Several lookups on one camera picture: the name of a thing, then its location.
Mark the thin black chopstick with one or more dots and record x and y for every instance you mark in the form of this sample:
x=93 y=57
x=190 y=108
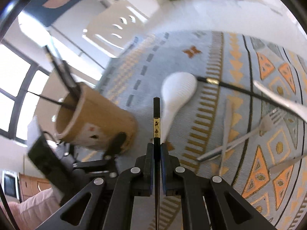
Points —
x=69 y=107

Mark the white ceramic soup spoon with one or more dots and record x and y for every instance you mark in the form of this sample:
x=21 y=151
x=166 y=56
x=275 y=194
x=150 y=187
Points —
x=177 y=89

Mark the black chopstick gold band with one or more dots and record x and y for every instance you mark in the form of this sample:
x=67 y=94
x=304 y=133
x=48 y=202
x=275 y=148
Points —
x=156 y=151
x=244 y=91

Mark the silver metal fork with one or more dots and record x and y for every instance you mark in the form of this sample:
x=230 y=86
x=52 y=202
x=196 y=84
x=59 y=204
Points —
x=267 y=123

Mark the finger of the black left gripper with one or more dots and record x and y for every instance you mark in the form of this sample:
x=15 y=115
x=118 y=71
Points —
x=114 y=147

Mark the silver metal spoon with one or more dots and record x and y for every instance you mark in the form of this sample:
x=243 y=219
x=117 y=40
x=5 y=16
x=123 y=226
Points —
x=284 y=165

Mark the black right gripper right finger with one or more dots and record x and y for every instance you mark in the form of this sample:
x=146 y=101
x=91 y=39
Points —
x=207 y=203

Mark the patterned blue orange table mat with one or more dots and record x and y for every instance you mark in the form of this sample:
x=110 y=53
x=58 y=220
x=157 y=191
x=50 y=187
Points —
x=134 y=79

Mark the silver metal knife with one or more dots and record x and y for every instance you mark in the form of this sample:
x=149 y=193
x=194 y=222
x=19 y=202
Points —
x=227 y=126

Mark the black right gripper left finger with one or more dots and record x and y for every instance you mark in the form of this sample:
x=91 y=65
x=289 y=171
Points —
x=93 y=208

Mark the black chopstick long curved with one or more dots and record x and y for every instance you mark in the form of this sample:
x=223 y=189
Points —
x=71 y=84

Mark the white chair with cutouts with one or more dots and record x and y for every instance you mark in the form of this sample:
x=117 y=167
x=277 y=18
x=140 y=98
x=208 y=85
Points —
x=113 y=30

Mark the brown wooden utensil holder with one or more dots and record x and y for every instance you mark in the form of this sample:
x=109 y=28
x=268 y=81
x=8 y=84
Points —
x=94 y=122

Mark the white dotted rice paddle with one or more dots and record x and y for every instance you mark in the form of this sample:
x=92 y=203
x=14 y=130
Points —
x=296 y=108

